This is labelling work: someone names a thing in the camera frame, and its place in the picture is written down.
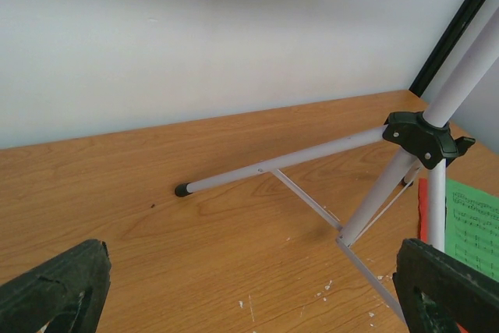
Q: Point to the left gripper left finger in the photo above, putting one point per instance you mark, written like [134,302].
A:
[64,294]

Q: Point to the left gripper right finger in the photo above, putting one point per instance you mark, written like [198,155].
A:
[438,293]

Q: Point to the green sheet music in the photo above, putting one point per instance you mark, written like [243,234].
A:
[471,234]

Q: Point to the red sheet music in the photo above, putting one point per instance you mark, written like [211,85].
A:
[423,206]

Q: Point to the lilac music stand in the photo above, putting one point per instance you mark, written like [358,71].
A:
[424,141]

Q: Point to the black aluminium frame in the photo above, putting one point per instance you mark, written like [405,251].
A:
[446,43]

